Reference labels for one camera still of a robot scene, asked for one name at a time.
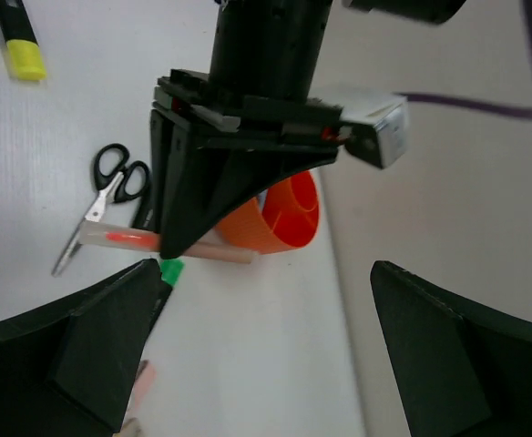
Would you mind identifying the yellow cap black highlighter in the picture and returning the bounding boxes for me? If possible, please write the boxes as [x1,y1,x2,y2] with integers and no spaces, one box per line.
[0,0,46,82]

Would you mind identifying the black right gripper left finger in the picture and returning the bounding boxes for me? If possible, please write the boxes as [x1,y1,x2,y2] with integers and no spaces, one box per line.
[0,259,161,436]

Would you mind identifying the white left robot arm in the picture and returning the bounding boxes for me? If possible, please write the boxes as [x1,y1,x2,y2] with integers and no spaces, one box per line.
[150,1,407,259]

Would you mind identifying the blue cap black highlighter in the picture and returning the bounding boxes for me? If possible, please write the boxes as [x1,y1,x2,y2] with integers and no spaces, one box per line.
[131,188,155,231]

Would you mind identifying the green cap black highlighter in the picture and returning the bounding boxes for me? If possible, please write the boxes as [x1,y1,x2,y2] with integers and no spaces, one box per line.
[149,259,185,331]

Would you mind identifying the black handled scissors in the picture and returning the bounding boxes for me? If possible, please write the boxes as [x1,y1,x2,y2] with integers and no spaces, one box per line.
[51,143,151,277]

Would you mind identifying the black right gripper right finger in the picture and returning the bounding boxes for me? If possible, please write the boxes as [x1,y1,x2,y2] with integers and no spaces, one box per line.
[370,261,532,436]

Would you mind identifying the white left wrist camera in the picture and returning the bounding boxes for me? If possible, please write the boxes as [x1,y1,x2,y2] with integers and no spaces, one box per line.
[335,86,409,169]

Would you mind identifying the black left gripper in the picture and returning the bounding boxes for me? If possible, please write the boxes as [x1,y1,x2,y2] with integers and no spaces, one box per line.
[150,68,342,259]

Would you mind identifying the blue slim highlighter pen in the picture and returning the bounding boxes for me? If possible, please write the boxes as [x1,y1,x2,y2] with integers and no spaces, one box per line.
[256,190,268,212]

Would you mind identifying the orange round pen holder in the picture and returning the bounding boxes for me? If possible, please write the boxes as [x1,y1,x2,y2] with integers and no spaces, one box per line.
[216,171,320,254]

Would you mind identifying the brown slim highlighter pen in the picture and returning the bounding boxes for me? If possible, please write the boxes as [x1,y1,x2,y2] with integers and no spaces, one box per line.
[79,220,258,264]

